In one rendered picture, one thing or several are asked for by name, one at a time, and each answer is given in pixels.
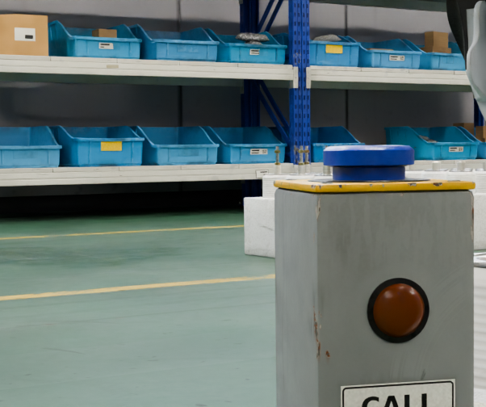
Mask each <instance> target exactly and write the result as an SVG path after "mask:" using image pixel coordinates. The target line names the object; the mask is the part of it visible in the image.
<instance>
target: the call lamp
mask: <svg viewBox="0 0 486 407"><path fill-rule="evenodd" d="M424 313H425V306H424V302H423V299H422V297H421V295H420V293H419V292H418V291H417V290H416V289H415V288H414V287H411V286H409V285H407V284H404V283H397V284H393V285H391V286H388V287H386V288H384V289H383V290H382V291H381V292H380V294H379V295H378V296H377V298H376V300H375V304H374V309H373V314H374V319H375V323H376V325H377V326H378V328H379V329H380V330H381V331H382V332H383V333H384V334H386V335H388V336H390V337H394V338H402V337H405V336H408V335H410V334H412V333H413V332H414V331H415V330H416V329H417V328H418V327H419V326H420V324H421V322H422V320H423V317H424Z"/></svg>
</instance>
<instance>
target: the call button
mask: <svg viewBox="0 0 486 407"><path fill-rule="evenodd" d="M323 165H324V166H330V167H333V180H399V179H405V167H406V166H411V165H414V149H413V148H412V147H410V146H409V145H342V146H330V147H327V148H326V149H325V150H324V151H323Z"/></svg>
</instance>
